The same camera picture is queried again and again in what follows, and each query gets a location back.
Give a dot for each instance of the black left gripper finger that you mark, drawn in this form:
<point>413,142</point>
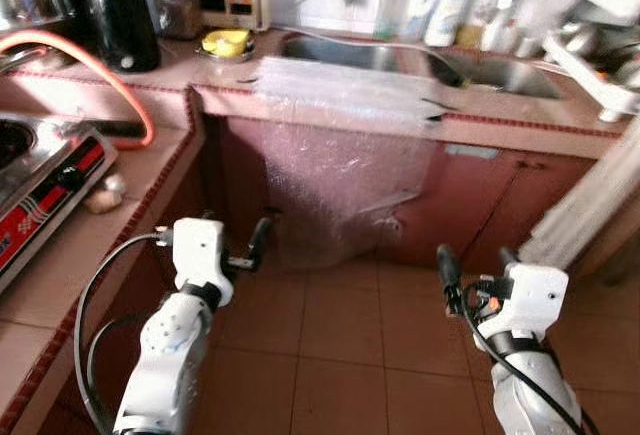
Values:
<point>260,240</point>

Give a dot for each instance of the yellow plastic bowl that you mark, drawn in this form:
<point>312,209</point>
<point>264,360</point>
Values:
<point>226,43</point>

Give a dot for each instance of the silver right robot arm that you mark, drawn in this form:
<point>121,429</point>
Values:
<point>530,395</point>

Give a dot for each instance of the maroon base cabinet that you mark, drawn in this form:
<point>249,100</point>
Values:
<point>480,205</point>

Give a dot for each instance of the white slatted panel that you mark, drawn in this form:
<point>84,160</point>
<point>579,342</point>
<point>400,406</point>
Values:
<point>580,210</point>

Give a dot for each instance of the clear bubble wrap sheet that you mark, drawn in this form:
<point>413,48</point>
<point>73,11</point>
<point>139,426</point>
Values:
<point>340,175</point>

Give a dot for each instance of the garlic bulb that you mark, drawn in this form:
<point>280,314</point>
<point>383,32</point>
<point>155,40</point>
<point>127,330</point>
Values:
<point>103,201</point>
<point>116,183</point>

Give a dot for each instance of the steel red gas stove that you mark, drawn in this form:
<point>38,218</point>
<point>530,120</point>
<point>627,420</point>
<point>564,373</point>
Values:
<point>50,195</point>

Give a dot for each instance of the white dish rack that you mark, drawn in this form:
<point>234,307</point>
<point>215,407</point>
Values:
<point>590,75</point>

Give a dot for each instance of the large steel sink basin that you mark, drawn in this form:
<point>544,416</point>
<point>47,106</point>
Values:
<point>340,52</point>

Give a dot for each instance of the jar of brown powder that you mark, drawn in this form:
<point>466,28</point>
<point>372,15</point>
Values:
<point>180,15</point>

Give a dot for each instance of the white printed bottle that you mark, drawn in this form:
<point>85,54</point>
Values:
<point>447,15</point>

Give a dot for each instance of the black kettle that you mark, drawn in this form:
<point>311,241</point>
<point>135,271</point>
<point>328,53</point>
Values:
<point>120,15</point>

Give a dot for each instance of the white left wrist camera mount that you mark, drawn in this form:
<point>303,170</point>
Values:
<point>198,250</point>

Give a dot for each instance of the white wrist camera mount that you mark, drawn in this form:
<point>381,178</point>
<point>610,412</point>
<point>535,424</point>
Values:
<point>198,250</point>
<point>530,295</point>

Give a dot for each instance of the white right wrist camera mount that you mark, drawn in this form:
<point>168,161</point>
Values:
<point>530,295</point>

